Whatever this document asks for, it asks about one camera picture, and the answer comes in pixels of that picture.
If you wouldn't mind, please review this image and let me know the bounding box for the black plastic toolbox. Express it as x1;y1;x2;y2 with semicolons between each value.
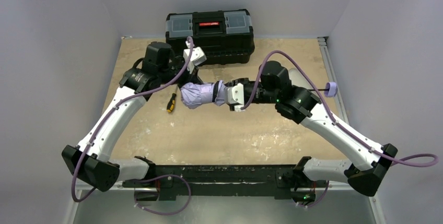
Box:
165;9;255;65

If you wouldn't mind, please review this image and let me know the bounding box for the yellow black screwdriver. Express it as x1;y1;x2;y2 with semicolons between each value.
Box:
166;92;177;113

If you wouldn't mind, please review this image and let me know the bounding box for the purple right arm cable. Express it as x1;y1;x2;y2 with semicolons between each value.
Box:
240;50;439;209

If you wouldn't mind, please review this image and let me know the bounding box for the lilac umbrella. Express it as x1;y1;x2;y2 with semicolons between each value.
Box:
180;81;339;110

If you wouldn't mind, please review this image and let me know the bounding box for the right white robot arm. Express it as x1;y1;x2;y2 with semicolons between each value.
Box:
224;61;398;196

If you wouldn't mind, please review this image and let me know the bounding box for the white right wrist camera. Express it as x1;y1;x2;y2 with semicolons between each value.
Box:
225;84;245;111

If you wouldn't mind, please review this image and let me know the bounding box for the aluminium frame rail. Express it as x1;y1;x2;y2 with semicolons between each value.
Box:
62;37;387;224

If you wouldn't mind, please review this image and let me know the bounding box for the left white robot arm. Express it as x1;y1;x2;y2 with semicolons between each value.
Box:
61;42;206;192

